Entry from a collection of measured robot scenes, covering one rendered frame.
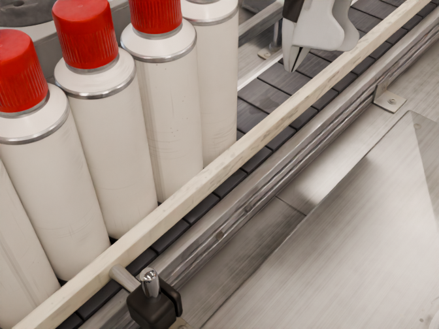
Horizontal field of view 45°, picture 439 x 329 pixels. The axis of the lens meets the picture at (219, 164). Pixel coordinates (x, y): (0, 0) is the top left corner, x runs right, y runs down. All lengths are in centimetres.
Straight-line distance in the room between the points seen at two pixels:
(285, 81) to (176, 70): 25
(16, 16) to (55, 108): 37
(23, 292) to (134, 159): 11
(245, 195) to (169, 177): 8
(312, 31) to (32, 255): 31
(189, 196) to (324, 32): 19
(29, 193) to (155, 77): 11
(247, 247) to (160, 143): 15
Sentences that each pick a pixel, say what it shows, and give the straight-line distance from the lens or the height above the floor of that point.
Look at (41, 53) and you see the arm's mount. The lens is 66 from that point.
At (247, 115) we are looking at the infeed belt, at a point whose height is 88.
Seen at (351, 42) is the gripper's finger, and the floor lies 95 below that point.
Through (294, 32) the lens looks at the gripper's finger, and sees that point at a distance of 50.
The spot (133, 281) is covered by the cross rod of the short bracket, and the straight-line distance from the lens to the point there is 39.
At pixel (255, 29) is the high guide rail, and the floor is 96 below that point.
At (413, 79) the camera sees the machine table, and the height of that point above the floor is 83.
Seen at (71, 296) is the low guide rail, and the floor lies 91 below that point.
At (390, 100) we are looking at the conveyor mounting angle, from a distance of 66.
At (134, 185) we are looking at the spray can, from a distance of 39.
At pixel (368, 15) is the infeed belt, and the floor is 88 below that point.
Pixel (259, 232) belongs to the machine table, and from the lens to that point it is 51.
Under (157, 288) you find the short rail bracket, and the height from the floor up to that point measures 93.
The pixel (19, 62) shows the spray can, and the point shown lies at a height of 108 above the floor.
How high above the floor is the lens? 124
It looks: 48 degrees down
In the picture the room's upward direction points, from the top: 1 degrees counter-clockwise
